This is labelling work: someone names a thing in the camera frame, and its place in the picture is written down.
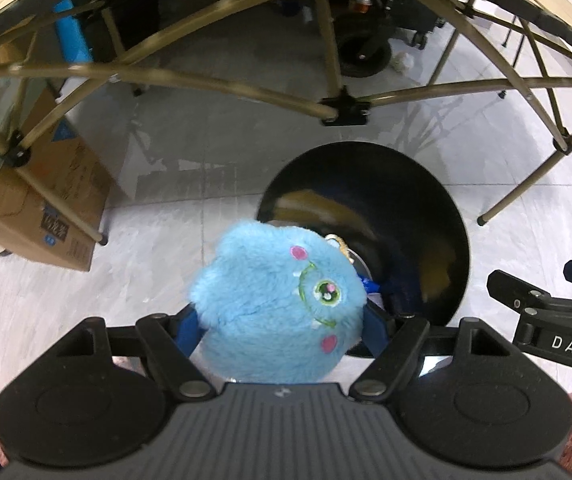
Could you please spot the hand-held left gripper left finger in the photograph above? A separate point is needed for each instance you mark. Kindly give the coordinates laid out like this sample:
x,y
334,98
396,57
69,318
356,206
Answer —
x,y
188,330

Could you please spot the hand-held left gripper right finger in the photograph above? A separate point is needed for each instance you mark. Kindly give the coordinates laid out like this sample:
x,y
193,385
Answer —
x,y
376,330

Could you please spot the blue tissue packet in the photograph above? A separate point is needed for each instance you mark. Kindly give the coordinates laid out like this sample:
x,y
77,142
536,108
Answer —
x,y
370,287

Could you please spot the blue plush toy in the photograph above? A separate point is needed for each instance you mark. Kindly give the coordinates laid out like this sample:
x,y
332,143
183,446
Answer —
x,y
266,310

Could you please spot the black round bin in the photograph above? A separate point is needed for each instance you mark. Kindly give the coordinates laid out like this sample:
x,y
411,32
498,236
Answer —
x,y
416,200

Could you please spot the tall printed cardboard box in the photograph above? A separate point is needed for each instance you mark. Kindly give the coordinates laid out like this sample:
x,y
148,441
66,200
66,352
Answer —
x,y
30,210

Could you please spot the white crumpled paper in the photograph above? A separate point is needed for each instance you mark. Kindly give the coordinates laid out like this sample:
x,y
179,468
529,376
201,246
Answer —
x,y
402,61

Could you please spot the black wheeled cart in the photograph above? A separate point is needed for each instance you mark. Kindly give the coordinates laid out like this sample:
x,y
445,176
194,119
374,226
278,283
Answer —
x,y
366,52

